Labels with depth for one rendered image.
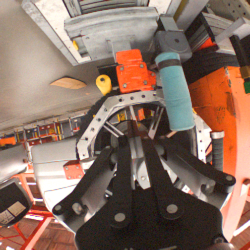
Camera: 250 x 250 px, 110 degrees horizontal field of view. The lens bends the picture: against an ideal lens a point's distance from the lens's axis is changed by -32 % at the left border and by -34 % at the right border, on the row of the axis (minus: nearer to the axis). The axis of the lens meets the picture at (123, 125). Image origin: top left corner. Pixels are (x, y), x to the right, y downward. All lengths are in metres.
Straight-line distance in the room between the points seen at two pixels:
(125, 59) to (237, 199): 0.90
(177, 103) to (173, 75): 0.09
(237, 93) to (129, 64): 0.49
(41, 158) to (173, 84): 1.08
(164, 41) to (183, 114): 0.43
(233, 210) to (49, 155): 1.33
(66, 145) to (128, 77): 0.71
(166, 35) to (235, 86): 0.42
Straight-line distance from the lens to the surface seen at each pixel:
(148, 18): 0.81
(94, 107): 0.59
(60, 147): 1.05
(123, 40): 0.78
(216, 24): 0.94
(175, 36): 0.76
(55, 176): 1.17
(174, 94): 0.41
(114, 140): 1.04
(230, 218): 0.93
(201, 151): 0.64
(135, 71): 0.52
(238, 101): 0.65
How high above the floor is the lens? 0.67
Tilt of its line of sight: 3 degrees up
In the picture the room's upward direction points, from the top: 169 degrees clockwise
